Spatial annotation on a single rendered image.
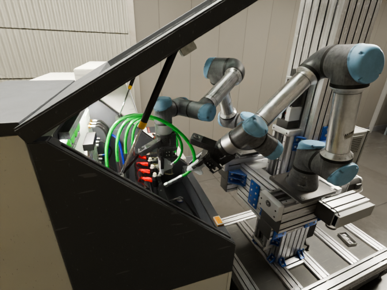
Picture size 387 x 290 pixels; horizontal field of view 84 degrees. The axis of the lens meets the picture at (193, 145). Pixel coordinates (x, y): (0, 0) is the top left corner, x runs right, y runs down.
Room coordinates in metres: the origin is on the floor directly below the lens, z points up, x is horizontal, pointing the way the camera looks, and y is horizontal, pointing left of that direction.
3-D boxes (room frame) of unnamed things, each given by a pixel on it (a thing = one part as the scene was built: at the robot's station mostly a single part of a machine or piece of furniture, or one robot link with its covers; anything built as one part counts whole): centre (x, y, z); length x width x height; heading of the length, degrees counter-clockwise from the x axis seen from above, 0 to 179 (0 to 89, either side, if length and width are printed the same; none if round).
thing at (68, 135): (0.78, 0.43, 1.43); 0.54 x 0.03 x 0.02; 19
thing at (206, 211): (0.94, -0.05, 0.87); 0.62 x 0.04 x 0.16; 19
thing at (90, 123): (1.01, 0.51, 1.20); 0.13 x 0.03 x 0.31; 19
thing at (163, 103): (0.88, 0.13, 1.41); 0.09 x 0.08 x 0.11; 146
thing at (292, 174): (0.93, -0.56, 1.09); 0.15 x 0.15 x 0.10
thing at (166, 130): (0.88, 0.13, 1.33); 0.08 x 0.08 x 0.05
